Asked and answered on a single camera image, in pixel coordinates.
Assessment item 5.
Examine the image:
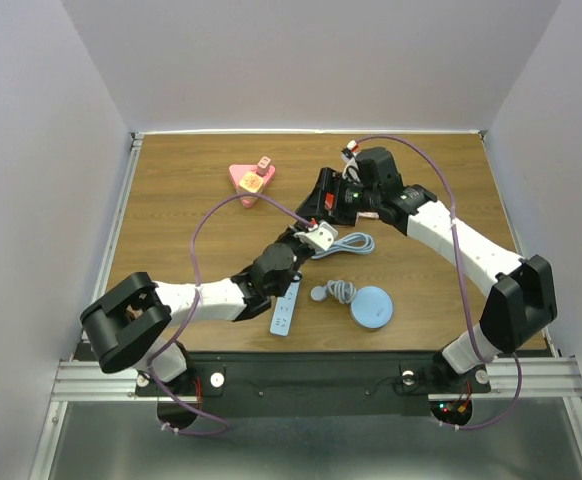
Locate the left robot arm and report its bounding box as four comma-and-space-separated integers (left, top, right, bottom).
80, 222, 337, 394

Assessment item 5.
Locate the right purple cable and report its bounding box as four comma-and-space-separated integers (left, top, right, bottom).
355, 134, 525, 432

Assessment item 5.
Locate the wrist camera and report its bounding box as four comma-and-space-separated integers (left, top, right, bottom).
341, 140, 360, 183
294, 221, 339, 253

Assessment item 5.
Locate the small pink charger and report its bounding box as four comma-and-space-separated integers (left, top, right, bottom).
256, 156, 271, 177

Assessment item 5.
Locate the blue round socket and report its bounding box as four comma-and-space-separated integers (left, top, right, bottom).
309, 278, 395, 331

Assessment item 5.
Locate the red cube socket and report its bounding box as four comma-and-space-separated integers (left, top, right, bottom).
324, 193, 335, 211

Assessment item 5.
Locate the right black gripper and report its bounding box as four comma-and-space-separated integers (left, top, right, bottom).
295, 168, 380, 227

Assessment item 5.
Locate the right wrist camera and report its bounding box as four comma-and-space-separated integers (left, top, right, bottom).
341, 140, 360, 183

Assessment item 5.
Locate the blue power strip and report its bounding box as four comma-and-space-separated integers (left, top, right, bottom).
269, 232, 376, 337

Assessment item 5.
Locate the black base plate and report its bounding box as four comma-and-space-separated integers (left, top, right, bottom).
136, 351, 490, 418

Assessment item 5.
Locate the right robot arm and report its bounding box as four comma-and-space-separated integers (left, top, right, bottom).
296, 142, 557, 390

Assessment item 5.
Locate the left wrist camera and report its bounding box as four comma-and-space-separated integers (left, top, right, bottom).
294, 221, 339, 253

